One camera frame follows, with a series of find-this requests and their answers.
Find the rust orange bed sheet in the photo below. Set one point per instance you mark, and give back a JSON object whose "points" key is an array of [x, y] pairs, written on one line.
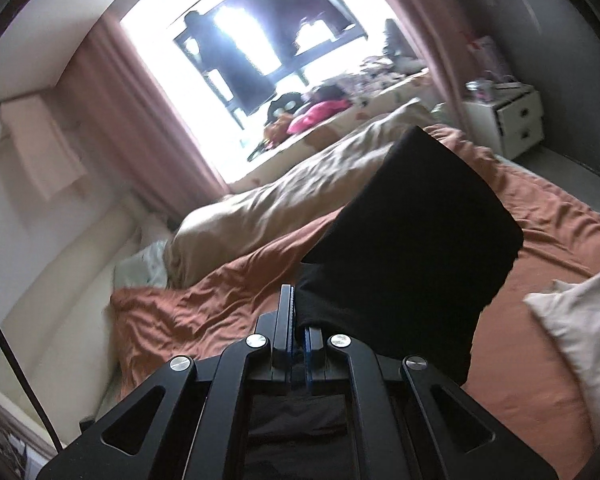
{"points": [[220, 310]]}

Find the pile of small clutter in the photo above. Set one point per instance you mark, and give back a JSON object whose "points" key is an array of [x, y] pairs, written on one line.
{"points": [[375, 72]]}

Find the cream padded headboard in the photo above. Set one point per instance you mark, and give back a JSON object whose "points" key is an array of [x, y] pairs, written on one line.
{"points": [[55, 310]]}

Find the black garment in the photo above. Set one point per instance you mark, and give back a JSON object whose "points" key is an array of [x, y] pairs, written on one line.
{"points": [[420, 240]]}

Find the black and white plush toy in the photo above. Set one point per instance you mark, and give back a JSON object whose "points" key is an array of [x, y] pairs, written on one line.
{"points": [[282, 107]]}

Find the beige hanging towel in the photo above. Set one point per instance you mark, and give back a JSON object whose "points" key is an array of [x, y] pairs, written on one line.
{"points": [[45, 150]]}

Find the white nightstand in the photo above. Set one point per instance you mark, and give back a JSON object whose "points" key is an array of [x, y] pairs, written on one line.
{"points": [[517, 115]]}

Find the beige pillow at headboard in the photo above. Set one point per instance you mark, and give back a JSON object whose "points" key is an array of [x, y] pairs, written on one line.
{"points": [[260, 210]]}

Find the pale patterned pillow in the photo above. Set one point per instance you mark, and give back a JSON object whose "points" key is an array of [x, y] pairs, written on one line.
{"points": [[145, 265]]}

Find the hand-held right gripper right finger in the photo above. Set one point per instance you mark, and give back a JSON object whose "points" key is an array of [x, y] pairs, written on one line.
{"points": [[308, 357]]}

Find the patterned window bench cushion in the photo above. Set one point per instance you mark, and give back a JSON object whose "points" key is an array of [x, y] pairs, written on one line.
{"points": [[360, 105]]}

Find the striped gift bag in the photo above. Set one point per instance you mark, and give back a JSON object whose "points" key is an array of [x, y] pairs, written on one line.
{"points": [[490, 57]]}

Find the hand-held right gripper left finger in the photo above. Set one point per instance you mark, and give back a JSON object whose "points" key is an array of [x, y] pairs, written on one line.
{"points": [[292, 352]]}

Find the dark hanging clothes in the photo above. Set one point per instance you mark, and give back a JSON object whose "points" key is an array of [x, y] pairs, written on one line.
{"points": [[250, 60]]}

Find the small items on nightstand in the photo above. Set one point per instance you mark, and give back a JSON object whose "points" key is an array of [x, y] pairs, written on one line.
{"points": [[480, 90]]}

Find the pink curtain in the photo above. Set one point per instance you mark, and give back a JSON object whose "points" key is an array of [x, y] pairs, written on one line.
{"points": [[145, 110], [420, 20]]}

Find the white pillow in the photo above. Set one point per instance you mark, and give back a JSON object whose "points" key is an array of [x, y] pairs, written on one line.
{"points": [[580, 320]]}

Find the grey shark plush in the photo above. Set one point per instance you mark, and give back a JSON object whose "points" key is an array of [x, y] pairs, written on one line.
{"points": [[400, 45]]}

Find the window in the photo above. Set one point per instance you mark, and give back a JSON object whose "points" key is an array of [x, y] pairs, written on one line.
{"points": [[150, 30]]}

